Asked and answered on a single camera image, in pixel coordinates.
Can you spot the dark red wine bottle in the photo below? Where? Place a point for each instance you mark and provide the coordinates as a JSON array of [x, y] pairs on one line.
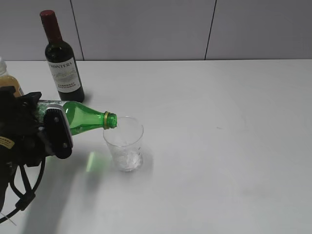
[[61, 60]]

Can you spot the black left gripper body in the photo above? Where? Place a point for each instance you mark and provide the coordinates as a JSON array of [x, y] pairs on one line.
[[20, 144]]

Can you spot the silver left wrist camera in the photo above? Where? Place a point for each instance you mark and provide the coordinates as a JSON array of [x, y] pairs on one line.
[[58, 131]]

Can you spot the transparent plastic cup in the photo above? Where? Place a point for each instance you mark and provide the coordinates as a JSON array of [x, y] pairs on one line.
[[124, 143]]

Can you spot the green sprite bottle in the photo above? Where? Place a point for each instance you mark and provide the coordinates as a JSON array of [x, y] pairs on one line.
[[80, 117]]

